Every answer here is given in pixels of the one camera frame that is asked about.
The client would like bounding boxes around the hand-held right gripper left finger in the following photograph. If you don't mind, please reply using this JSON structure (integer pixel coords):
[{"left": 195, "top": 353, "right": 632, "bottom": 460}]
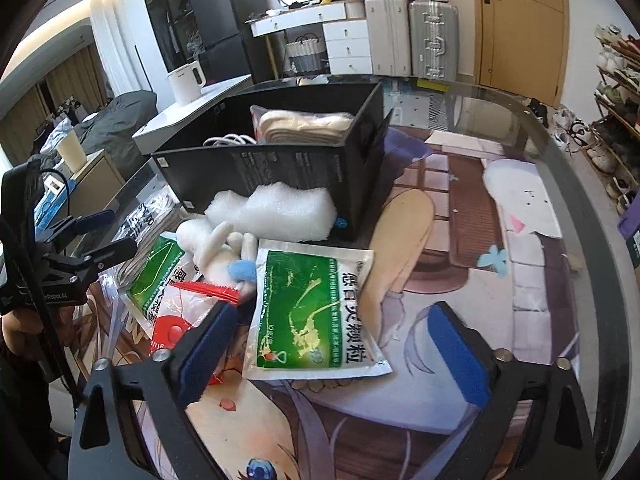
[{"left": 67, "top": 300, "right": 241, "bottom": 480}]

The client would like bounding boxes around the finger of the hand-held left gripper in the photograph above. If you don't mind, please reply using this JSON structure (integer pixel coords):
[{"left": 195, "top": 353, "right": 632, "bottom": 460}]
[
  {"left": 47, "top": 210, "right": 117, "bottom": 256},
  {"left": 42, "top": 237, "right": 138, "bottom": 283}
]

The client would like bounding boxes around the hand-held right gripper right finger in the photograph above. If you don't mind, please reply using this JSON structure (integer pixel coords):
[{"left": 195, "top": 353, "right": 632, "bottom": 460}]
[{"left": 432, "top": 301, "right": 598, "bottom": 480}]

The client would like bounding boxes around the clear printed plastic bag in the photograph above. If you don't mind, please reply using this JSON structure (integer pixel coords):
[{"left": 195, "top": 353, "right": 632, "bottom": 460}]
[{"left": 102, "top": 195, "right": 186, "bottom": 286}]

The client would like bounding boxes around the red and clear snack packet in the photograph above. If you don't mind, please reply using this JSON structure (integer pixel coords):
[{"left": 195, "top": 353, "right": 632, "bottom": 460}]
[{"left": 150, "top": 280, "right": 241, "bottom": 386}]

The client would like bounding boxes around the small green medicine packet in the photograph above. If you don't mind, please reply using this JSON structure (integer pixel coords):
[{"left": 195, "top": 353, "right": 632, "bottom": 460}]
[{"left": 122, "top": 232, "right": 203, "bottom": 333}]

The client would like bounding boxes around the large green medicine packet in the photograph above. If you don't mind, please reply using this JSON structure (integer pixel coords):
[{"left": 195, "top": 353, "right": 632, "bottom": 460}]
[{"left": 242, "top": 239, "right": 393, "bottom": 381}]

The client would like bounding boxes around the white foam piece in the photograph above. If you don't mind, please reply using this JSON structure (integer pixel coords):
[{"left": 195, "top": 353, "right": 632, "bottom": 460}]
[{"left": 205, "top": 185, "right": 337, "bottom": 242}]

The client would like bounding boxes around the black cardboard box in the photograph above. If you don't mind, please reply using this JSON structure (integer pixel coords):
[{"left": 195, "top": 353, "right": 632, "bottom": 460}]
[{"left": 151, "top": 80, "right": 393, "bottom": 241}]

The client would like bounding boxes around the person's left hand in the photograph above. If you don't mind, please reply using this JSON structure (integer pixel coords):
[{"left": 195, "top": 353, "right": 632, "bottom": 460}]
[{"left": 0, "top": 305, "right": 76, "bottom": 361}]

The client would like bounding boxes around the dark grey cloth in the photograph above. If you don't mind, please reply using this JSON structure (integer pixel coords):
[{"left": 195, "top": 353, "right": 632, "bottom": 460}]
[{"left": 75, "top": 91, "right": 158, "bottom": 153}]

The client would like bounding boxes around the white and grey side table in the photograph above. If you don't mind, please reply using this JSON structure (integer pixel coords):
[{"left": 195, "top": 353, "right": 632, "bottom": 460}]
[{"left": 131, "top": 74, "right": 253, "bottom": 156}]

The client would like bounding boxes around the printed cartoon table mat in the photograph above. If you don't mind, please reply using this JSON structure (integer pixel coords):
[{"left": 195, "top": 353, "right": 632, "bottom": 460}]
[{"left": 75, "top": 125, "right": 583, "bottom": 480}]

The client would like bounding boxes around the white electric kettle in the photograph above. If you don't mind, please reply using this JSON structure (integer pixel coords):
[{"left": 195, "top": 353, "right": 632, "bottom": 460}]
[{"left": 166, "top": 60, "right": 206, "bottom": 106}]

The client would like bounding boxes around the dark glass cabinet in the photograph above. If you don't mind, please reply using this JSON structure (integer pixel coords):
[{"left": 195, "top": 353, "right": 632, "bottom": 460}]
[{"left": 137, "top": 0, "right": 196, "bottom": 81}]

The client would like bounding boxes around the bagged beige cloth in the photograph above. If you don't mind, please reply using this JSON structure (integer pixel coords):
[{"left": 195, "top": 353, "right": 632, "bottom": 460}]
[{"left": 250, "top": 105, "right": 358, "bottom": 147}]

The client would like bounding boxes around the black refrigerator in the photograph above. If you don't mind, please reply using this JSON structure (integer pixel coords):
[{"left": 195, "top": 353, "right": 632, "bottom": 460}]
[{"left": 187, "top": 0, "right": 273, "bottom": 83}]

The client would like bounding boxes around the group of shoes on floor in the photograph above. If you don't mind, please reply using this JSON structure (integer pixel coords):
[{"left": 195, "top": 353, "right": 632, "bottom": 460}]
[{"left": 552, "top": 107, "right": 621, "bottom": 173}]

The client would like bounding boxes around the woven laundry basket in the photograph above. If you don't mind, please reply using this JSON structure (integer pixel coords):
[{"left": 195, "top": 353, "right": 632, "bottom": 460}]
[{"left": 285, "top": 35, "right": 328, "bottom": 75}]

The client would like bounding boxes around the shoe rack with shoes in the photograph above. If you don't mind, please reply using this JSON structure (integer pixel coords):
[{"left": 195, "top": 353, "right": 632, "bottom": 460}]
[{"left": 592, "top": 22, "right": 640, "bottom": 216}]

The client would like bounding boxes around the white dressing table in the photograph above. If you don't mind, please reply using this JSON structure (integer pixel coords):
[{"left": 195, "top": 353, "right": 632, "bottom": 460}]
[{"left": 247, "top": 1, "right": 373, "bottom": 76}]

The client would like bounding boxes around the silver suitcase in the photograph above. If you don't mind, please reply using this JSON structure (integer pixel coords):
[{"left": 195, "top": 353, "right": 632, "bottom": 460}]
[{"left": 408, "top": 0, "right": 460, "bottom": 81}]

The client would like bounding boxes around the white suitcase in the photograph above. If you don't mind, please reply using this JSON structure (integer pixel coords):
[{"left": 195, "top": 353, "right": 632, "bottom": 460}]
[{"left": 364, "top": 0, "right": 412, "bottom": 77}]

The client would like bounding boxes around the brown wooden door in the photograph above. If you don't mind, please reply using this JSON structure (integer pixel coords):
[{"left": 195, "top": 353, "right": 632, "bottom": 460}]
[{"left": 472, "top": 0, "right": 571, "bottom": 108}]

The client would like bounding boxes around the white cable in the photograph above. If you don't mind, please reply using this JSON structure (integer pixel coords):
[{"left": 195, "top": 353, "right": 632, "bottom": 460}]
[{"left": 202, "top": 132, "right": 258, "bottom": 148}]

